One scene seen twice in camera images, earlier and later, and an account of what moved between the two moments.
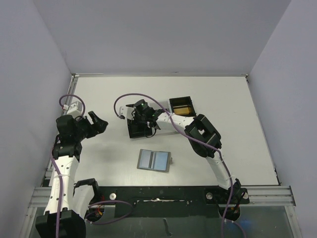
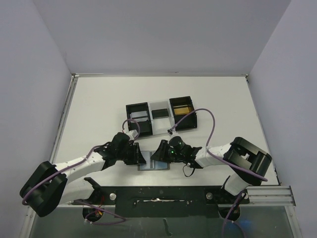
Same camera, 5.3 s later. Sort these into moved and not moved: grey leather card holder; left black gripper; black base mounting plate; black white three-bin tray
Moved: left black gripper
Not moved: grey leather card holder; black white three-bin tray; black base mounting plate
